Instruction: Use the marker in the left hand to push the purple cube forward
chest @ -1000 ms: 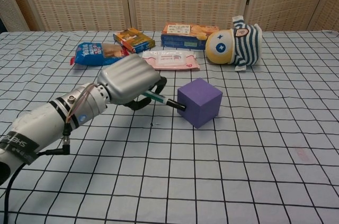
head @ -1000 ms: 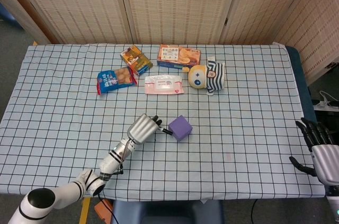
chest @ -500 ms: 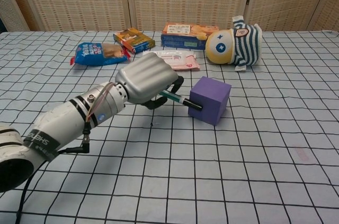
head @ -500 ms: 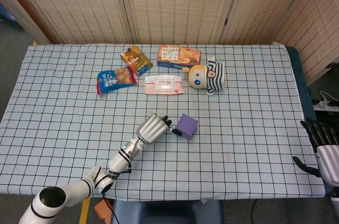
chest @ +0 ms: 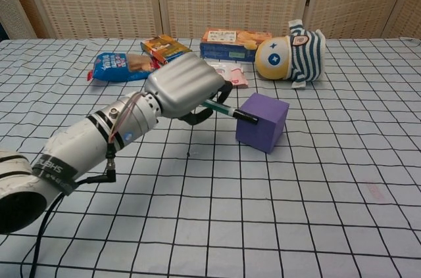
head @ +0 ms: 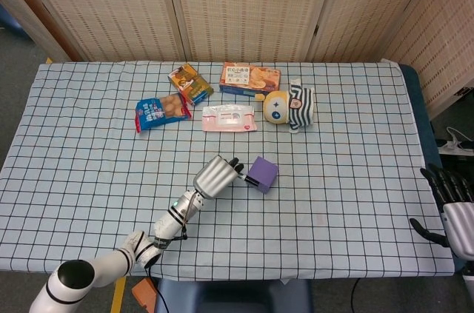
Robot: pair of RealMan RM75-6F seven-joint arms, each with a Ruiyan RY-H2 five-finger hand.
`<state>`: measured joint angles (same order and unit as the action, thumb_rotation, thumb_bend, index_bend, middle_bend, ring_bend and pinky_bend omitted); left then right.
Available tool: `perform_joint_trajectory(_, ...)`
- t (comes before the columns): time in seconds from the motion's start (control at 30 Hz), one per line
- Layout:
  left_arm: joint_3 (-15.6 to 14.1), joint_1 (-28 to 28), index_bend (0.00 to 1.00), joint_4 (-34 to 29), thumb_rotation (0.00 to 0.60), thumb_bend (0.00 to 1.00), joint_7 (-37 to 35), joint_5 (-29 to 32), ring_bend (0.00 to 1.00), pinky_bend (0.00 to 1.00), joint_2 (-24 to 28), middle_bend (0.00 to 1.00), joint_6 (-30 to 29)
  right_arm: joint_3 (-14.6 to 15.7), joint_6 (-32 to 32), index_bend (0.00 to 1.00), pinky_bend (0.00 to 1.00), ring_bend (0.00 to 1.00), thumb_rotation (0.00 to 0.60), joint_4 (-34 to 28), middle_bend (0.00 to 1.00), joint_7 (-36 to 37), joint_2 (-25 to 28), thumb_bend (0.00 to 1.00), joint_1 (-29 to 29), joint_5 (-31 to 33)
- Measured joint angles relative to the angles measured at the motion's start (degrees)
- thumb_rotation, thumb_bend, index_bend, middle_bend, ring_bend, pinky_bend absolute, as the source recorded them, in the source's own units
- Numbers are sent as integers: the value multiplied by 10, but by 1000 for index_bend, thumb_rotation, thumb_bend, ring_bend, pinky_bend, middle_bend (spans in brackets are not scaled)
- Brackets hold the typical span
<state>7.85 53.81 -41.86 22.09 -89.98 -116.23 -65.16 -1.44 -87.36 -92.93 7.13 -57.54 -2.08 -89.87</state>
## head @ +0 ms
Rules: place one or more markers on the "woven folding screen panel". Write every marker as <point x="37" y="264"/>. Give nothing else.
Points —
<point x="444" y="32"/>
<point x="107" y="6"/>
<point x="366" y="9"/>
<point x="252" y="6"/>
<point x="40" y="20"/>

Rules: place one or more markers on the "small orange blue snack box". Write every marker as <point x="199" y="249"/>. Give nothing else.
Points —
<point x="190" y="83"/>

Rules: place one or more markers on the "yellow plush toy striped shirt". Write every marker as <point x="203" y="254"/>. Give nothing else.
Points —
<point x="300" y="106"/>

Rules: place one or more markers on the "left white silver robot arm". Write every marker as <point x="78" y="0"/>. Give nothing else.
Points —
<point x="166" y="222"/>

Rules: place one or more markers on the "small purple cube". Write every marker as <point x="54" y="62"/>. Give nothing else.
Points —
<point x="263" y="174"/>

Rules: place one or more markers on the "pink wet wipes pack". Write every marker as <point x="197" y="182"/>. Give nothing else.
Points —
<point x="229" y="117"/>

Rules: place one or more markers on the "yellow floor tape strip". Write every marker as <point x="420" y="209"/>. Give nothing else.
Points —
<point x="118" y="296"/>

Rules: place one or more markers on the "white black checkered tablecloth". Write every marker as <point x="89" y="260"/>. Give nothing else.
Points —
<point x="333" y="198"/>

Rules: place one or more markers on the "blue padded table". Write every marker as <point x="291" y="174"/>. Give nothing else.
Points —
<point x="416" y="87"/>

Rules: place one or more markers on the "blue snack bag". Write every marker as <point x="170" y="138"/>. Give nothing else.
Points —
<point x="155" y="113"/>

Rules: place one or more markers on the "large orange blue biscuit box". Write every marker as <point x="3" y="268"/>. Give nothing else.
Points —
<point x="240" y="76"/>

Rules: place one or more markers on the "orange cardboard piece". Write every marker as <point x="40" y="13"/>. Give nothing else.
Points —
<point x="144" y="292"/>

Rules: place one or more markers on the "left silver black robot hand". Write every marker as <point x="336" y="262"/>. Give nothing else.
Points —
<point x="215" y="180"/>

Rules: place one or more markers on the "black screen hinge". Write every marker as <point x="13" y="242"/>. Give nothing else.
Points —
<point x="316" y="30"/>

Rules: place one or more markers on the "black equipment box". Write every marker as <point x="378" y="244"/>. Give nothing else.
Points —
<point x="457" y="157"/>

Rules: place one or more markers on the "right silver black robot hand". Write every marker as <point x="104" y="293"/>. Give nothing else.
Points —
<point x="459" y="224"/>

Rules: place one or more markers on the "dark blue furniture piece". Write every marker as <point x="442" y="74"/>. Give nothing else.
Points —
<point x="9" y="22"/>

